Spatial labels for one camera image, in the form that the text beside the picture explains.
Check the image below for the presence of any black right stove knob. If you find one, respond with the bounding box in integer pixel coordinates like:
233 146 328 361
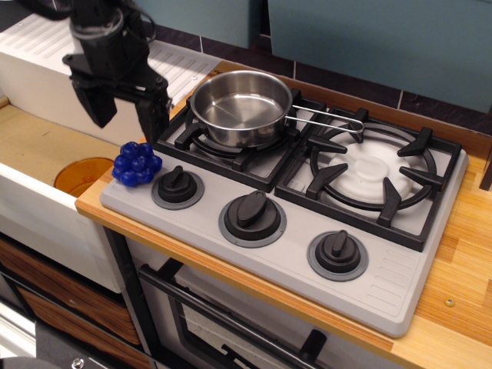
307 230 369 282

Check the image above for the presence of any toy oven door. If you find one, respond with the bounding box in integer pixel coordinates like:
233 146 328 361
126 238 408 369

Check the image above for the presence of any black left stove knob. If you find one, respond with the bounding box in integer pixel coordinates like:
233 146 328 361
151 165 204 211

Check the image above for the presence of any black right burner grate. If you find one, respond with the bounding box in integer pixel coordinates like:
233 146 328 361
275 107 468 251

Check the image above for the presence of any black middle stove knob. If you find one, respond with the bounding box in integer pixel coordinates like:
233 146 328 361
218 191 287 248

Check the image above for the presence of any blue toy blueberry cluster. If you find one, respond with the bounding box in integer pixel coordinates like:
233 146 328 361
111 141 162 188

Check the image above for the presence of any black oven door handle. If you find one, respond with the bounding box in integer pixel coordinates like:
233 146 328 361
138 259 326 368

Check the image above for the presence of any black stove knob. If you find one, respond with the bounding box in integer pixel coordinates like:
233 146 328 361
151 165 204 211
218 191 287 248
307 230 369 282

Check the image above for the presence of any grey toy stove top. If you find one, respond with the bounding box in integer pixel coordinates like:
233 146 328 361
99 71 470 339

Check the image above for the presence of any wooden drawer front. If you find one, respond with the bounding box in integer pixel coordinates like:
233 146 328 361
1 234 152 368

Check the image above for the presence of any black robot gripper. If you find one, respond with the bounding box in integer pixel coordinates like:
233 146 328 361
63 28 171 144

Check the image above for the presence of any white toy sink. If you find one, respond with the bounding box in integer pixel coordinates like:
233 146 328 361
0 8 222 295

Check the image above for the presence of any black burner grate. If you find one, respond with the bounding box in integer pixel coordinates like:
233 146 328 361
275 107 468 251
154 88 327 192

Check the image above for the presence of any stainless steel pot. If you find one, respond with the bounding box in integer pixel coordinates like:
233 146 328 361
190 70 365 148

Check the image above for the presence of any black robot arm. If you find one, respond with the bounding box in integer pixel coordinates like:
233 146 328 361
22 1 172 144

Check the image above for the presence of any black left burner grate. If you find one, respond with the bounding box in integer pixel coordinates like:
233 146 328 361
154 88 327 192

